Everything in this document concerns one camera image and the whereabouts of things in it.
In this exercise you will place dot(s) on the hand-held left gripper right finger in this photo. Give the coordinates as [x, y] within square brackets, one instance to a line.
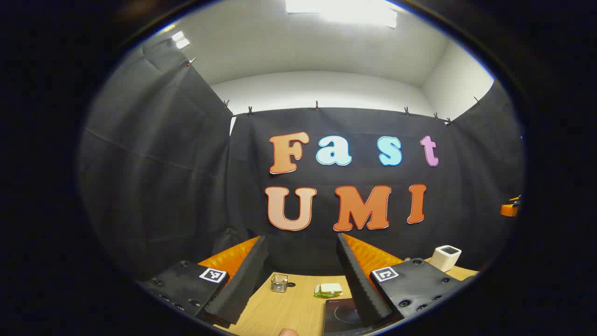
[361, 289]

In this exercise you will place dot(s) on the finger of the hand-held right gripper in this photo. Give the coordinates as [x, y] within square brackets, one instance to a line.
[510, 210]

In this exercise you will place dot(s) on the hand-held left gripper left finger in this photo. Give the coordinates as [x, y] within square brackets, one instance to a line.
[239, 288]

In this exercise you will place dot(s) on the black induction cooktop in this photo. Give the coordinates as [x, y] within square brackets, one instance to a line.
[340, 315]

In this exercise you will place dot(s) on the sandwich with lettuce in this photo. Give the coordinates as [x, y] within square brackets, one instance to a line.
[329, 289]

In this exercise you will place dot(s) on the white toaster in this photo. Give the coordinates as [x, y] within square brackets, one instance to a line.
[445, 259]

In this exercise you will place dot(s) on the black backdrop cloth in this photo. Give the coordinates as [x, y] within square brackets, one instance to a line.
[186, 186]

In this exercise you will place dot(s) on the small ceiling light panel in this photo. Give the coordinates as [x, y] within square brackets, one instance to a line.
[181, 39]

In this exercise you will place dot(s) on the large ceiling light panel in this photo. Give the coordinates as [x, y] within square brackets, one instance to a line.
[345, 10]

